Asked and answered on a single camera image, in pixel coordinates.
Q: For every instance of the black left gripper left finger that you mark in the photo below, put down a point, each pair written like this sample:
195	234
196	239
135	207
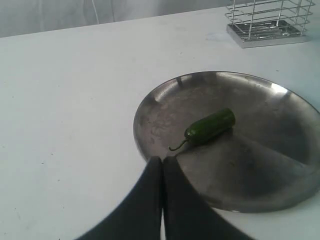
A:
139	215

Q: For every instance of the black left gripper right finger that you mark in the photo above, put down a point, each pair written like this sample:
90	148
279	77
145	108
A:
187	216

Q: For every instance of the green chili pepper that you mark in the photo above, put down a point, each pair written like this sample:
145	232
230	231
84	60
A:
205	129

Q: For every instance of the round stainless steel plate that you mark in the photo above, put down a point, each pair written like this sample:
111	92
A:
269	160

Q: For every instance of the white backdrop curtain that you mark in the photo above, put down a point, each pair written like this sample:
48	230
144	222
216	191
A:
20	17

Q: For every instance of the wire metal utensil holder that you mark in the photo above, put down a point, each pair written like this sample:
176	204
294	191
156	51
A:
262	23

